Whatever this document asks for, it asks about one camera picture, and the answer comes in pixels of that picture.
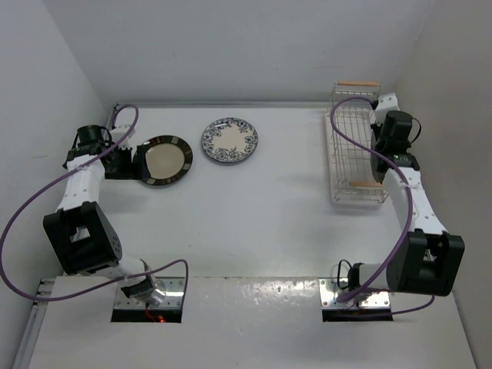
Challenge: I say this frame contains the dark rim patterned plate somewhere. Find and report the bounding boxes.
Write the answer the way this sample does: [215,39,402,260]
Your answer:
[141,135,193,187]

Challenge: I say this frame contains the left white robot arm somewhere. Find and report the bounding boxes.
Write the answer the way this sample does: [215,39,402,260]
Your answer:
[43,125,165,307]

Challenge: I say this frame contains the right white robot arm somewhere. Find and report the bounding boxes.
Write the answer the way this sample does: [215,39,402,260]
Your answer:
[337,110,465,302]

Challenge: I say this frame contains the blue floral plate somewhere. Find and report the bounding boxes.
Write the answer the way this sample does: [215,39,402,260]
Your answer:
[201,117,259,164]

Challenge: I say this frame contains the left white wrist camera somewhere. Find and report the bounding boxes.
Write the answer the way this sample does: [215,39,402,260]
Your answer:
[110,125,135,150]

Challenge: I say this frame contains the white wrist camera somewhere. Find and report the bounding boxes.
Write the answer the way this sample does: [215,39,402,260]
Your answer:
[373,93,400,125]
[110,125,135,150]

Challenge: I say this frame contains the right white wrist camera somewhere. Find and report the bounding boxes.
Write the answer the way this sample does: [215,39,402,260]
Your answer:
[373,93,400,125]

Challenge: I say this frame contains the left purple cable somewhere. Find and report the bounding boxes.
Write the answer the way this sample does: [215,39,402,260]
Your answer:
[0,104,189,301]

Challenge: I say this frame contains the white wire dish rack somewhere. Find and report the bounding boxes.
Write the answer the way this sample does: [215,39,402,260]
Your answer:
[325,81,387,207]

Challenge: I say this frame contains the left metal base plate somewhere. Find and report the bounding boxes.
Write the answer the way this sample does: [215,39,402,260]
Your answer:
[113,277,186,311]

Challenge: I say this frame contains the metal base plate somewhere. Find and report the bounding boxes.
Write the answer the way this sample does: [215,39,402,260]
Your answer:
[113,277,186,311]
[318,278,391,311]

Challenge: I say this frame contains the aluminium table frame rail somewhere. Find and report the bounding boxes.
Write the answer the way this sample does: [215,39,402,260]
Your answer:
[11,101,120,369]

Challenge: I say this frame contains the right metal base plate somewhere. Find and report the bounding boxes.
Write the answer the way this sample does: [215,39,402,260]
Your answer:
[318,278,391,311]

